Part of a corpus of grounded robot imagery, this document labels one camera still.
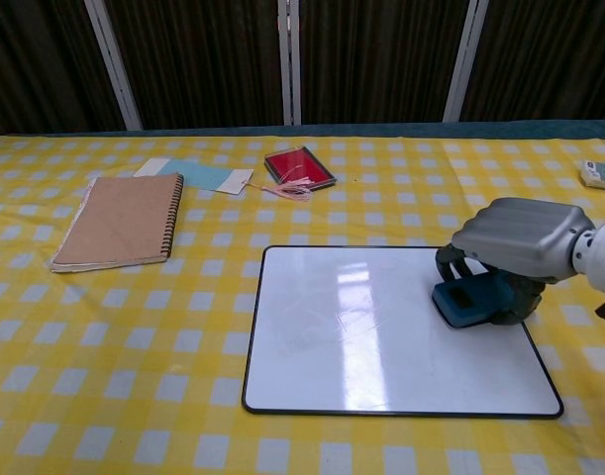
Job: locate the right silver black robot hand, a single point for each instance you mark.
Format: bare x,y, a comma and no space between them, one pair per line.
522,242

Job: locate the blue rectangular whiteboard eraser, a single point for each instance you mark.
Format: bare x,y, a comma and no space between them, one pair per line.
470,304

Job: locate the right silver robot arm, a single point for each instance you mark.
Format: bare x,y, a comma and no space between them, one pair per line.
599,257

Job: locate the small green white packet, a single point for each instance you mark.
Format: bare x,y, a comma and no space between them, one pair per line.
601,174

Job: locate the red ink pad case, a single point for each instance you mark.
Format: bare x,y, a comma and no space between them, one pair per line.
299,168

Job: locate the blue white bookmark with tassel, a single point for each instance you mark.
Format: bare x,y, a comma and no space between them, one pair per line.
203,175

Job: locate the brown spiral notebook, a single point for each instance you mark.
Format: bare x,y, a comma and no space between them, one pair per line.
121,222

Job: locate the yellow white checkered tablecloth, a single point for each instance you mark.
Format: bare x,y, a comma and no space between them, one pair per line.
109,346

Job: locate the white board with black frame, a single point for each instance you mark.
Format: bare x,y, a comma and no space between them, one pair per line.
381,331

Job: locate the white partition frame post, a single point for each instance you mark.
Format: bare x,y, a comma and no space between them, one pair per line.
460,59
113,64
289,62

